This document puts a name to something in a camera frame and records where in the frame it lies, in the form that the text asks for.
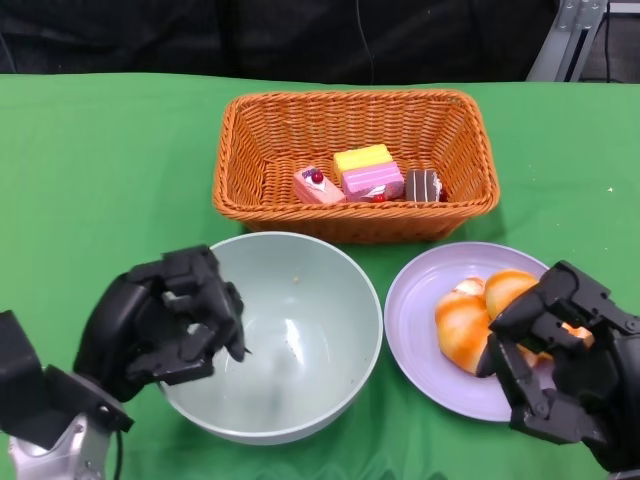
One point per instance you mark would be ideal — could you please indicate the black backdrop cloth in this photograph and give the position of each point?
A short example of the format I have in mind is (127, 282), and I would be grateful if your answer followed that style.
(200, 35)

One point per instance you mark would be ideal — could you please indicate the grey green bowl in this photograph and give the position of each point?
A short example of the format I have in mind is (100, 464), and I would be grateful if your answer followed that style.
(310, 350)

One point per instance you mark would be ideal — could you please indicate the pale lavender plate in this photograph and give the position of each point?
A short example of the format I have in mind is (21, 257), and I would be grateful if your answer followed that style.
(415, 310)

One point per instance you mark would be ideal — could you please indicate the pink yellow layered cake slice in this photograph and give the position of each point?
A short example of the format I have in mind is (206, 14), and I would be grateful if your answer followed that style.
(370, 172)

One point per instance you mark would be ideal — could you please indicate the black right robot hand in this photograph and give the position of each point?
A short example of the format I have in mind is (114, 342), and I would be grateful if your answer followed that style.
(590, 370)

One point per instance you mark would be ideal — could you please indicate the green tablecloth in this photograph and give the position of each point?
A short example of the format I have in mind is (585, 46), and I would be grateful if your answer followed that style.
(100, 150)

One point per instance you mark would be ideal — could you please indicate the orange wicker basket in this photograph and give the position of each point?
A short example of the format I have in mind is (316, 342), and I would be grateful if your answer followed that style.
(250, 150)

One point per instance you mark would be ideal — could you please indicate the brown chocolate cake slice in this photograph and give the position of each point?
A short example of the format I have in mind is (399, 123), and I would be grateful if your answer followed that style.
(422, 185)

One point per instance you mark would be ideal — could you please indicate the orange striped bread bun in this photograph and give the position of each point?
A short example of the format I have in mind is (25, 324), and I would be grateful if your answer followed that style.
(510, 290)
(460, 320)

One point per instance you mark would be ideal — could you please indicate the aluminium profile frame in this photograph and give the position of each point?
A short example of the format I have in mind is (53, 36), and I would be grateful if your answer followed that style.
(555, 45)

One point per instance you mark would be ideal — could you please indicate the pink cake block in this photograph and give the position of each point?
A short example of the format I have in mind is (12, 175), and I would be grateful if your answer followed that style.
(317, 189)

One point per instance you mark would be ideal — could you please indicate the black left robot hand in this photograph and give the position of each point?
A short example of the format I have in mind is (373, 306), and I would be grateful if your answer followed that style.
(130, 325)

